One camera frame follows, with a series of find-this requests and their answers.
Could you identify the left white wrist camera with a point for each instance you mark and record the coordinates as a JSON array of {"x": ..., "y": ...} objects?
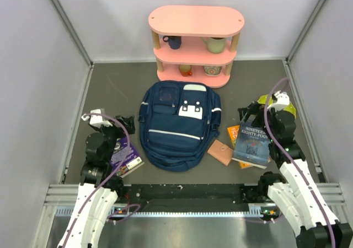
[{"x": 97, "y": 120}]

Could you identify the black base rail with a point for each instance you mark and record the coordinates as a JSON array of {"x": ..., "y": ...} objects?
[{"x": 185, "y": 198}]

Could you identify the green polka dot plate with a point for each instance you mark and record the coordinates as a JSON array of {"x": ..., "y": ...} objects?
[{"x": 290, "y": 108}]

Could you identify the patterned ceramic bowl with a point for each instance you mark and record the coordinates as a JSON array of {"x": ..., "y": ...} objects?
[{"x": 212, "y": 70}]

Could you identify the purple book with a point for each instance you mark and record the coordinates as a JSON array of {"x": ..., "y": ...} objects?
[{"x": 128, "y": 159}]

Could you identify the pink three-tier shelf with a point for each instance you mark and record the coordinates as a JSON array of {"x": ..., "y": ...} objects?
[{"x": 192, "y": 23}]

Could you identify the navy blue backpack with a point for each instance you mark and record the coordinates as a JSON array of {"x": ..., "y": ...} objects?
[{"x": 178, "y": 121}]

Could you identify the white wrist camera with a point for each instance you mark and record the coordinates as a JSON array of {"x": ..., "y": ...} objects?
[
  {"x": 280, "y": 100},
  {"x": 97, "y": 120}
]

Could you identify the pale green mug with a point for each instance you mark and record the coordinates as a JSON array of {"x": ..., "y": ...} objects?
[{"x": 215, "y": 45}]

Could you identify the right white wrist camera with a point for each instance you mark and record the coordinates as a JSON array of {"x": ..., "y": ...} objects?
[{"x": 280, "y": 100}]

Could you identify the tan leather wallet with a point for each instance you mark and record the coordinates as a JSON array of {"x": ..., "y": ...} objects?
[{"x": 221, "y": 152}]

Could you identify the orange treehouse book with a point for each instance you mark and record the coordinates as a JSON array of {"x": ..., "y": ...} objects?
[{"x": 234, "y": 133}]

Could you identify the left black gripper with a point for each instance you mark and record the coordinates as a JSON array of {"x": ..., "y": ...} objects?
[{"x": 120, "y": 129}]

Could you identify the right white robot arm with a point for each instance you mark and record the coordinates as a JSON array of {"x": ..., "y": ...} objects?
[{"x": 293, "y": 189}]

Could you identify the dark blue 1984 book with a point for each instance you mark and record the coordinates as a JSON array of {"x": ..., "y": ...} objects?
[{"x": 252, "y": 146}]

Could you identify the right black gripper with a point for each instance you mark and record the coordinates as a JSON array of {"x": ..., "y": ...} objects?
[{"x": 245, "y": 112}]

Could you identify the dark blue mug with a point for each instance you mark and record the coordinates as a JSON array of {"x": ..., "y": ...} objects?
[{"x": 174, "y": 42}]

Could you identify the orange cup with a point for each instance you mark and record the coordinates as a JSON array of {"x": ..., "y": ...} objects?
[{"x": 185, "y": 70}]

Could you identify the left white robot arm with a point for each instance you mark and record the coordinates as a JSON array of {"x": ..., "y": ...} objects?
[{"x": 99, "y": 184}]

